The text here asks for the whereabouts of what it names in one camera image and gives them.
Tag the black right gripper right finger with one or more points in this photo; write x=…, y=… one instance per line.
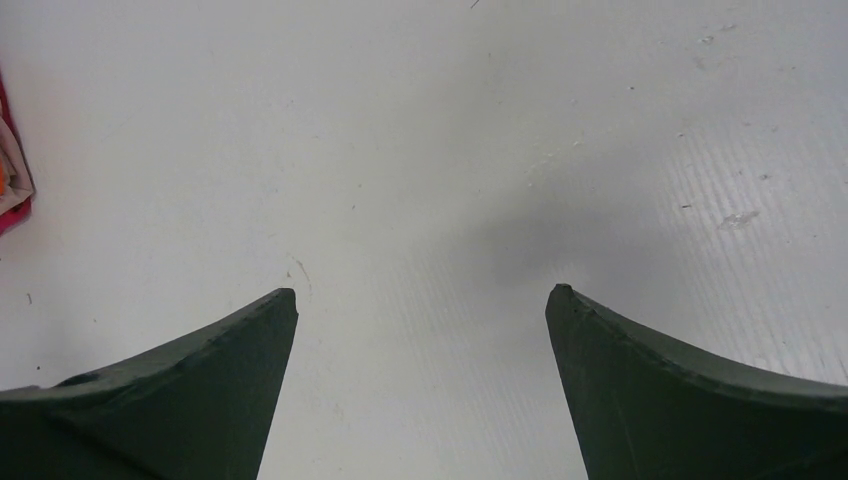
x=645, y=405

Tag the magenta folded t shirt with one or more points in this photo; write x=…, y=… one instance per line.
x=19, y=214

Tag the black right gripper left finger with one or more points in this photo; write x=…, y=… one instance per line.
x=197, y=407

